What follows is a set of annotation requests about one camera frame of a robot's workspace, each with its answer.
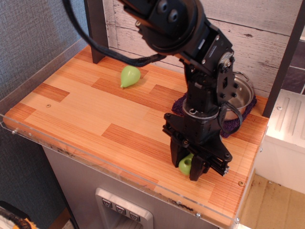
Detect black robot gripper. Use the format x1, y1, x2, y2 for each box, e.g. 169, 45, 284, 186
163, 108, 233, 181

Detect green handled grey spatula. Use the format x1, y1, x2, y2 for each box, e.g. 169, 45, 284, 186
178, 153, 194, 176

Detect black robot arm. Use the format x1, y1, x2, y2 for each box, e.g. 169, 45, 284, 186
123, 0, 242, 181

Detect stainless steel pot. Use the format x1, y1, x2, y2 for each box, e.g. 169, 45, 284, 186
229, 72, 254, 115

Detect dark purple cloth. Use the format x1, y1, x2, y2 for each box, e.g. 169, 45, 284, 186
172, 93, 257, 131

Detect grey cabinet with dispenser panel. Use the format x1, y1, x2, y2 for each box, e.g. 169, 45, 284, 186
43, 147, 216, 229

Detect green plastic pear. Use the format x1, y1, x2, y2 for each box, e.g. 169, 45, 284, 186
121, 65, 141, 88

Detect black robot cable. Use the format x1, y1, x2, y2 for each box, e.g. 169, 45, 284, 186
62, 0, 167, 68

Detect dark vertical post right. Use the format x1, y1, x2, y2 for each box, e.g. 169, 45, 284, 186
262, 0, 305, 118

